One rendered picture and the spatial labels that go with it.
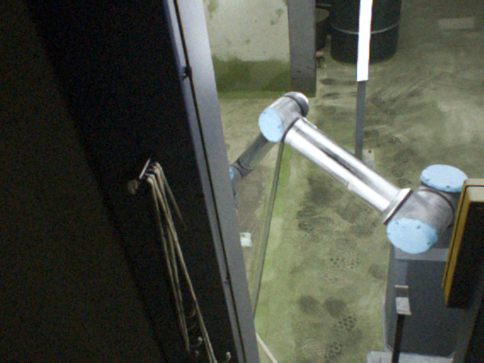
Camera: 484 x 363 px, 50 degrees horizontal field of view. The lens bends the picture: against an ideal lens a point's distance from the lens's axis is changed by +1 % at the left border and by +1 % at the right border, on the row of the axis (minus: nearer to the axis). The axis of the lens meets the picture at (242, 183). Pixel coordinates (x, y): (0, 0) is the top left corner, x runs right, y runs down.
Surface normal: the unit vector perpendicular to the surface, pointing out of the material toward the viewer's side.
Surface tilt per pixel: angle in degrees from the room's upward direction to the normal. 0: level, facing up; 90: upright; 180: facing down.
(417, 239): 92
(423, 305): 90
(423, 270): 90
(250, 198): 0
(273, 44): 90
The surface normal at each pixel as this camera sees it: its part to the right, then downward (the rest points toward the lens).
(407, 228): -0.55, 0.60
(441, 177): -0.05, -0.81
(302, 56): -0.16, 0.65
